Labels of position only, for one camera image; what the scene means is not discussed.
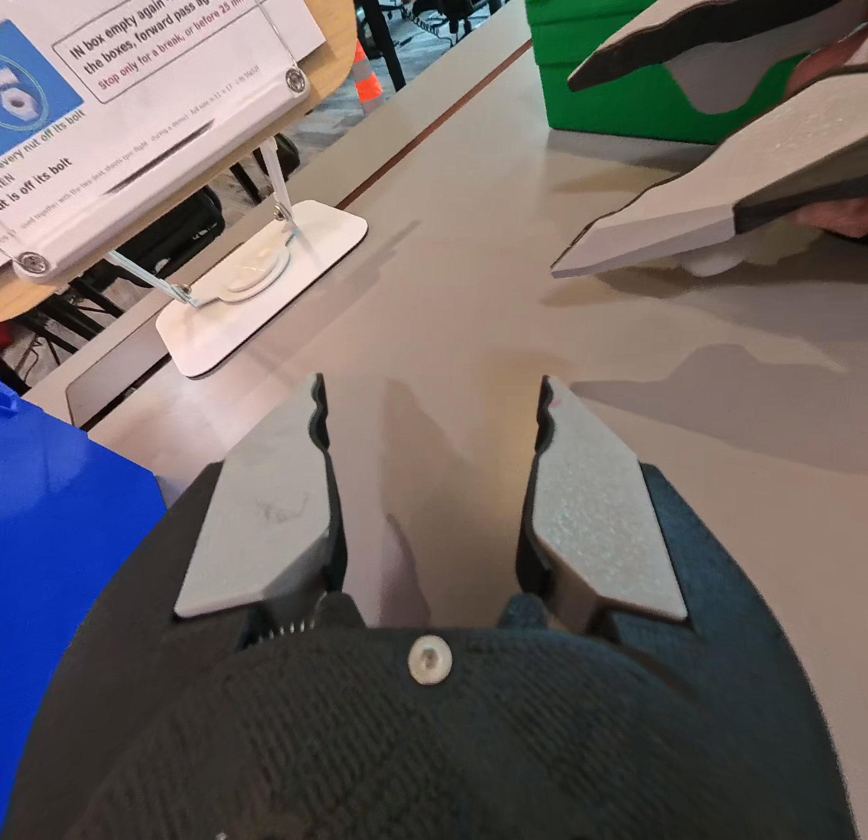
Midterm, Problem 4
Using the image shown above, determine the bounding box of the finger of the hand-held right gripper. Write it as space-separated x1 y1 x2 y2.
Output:
567 0 846 115
549 74 868 279

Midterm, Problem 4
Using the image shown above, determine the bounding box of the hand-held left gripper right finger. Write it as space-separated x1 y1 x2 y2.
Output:
515 375 689 636

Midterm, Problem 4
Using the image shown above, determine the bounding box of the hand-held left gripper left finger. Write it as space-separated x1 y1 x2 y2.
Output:
173 372 349 618

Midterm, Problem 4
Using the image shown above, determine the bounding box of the green plastic bin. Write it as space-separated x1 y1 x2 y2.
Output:
517 0 808 146

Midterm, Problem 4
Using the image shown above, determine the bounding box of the blue plastic bin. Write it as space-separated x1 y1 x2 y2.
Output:
0 379 168 807

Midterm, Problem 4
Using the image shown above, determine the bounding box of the person's right hand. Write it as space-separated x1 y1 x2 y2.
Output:
787 29 868 239

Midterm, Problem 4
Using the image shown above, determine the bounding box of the white document stand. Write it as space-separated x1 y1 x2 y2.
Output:
105 142 369 380

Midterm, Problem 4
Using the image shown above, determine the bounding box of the orange traffic cone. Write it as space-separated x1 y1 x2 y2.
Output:
353 40 384 105

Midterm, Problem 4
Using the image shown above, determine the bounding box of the wooden backing board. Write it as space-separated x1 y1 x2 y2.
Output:
0 0 359 323

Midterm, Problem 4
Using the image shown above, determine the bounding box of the desk cable cover flap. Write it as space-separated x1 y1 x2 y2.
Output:
64 335 170 427

